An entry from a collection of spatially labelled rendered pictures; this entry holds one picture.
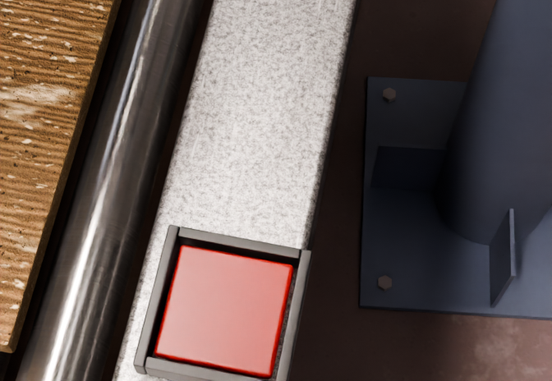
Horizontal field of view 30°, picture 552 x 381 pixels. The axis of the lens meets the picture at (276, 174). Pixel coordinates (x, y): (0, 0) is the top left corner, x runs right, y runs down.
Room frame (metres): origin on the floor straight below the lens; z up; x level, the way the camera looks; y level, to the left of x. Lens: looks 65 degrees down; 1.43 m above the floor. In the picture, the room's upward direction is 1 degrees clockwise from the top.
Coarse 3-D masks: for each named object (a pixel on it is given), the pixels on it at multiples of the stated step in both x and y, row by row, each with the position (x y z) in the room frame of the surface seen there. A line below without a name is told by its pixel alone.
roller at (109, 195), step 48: (144, 0) 0.35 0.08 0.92; (192, 0) 0.35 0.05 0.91; (144, 48) 0.31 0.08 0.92; (144, 96) 0.28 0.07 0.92; (96, 144) 0.25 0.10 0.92; (144, 144) 0.25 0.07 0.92; (96, 192) 0.22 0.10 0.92; (144, 192) 0.23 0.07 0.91; (96, 240) 0.19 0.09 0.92; (48, 288) 0.17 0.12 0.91; (96, 288) 0.17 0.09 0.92; (48, 336) 0.14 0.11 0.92; (96, 336) 0.14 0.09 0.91
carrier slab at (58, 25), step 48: (0, 0) 0.33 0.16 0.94; (48, 0) 0.33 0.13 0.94; (96, 0) 0.33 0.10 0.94; (0, 48) 0.30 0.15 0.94; (48, 48) 0.30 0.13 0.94; (96, 48) 0.30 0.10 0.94; (0, 96) 0.27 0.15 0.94; (48, 96) 0.27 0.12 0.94; (0, 144) 0.24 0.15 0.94; (48, 144) 0.24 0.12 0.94; (0, 192) 0.21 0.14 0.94; (48, 192) 0.21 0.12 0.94; (0, 240) 0.19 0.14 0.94; (48, 240) 0.19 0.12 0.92; (0, 288) 0.16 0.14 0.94; (0, 336) 0.14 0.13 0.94
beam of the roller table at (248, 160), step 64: (256, 0) 0.35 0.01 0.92; (320, 0) 0.35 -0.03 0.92; (256, 64) 0.31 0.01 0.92; (320, 64) 0.31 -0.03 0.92; (192, 128) 0.26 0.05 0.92; (256, 128) 0.26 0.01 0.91; (320, 128) 0.26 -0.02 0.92; (192, 192) 0.22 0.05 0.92; (256, 192) 0.23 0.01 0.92; (320, 192) 0.23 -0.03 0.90; (128, 320) 0.15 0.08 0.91
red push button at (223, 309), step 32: (192, 256) 0.18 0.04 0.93; (224, 256) 0.18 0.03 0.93; (192, 288) 0.17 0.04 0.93; (224, 288) 0.17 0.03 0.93; (256, 288) 0.17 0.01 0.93; (288, 288) 0.17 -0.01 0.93; (192, 320) 0.15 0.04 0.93; (224, 320) 0.15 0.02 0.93; (256, 320) 0.15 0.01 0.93; (160, 352) 0.13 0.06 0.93; (192, 352) 0.13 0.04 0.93; (224, 352) 0.13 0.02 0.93; (256, 352) 0.13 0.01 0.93
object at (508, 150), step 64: (512, 0) 0.60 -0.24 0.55; (512, 64) 0.58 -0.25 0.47; (384, 128) 0.73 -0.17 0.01; (448, 128) 0.73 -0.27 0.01; (512, 128) 0.55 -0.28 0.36; (384, 192) 0.62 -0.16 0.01; (448, 192) 0.59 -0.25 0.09; (512, 192) 0.54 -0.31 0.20; (384, 256) 0.52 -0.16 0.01; (448, 256) 0.52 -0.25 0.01; (512, 256) 0.47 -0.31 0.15
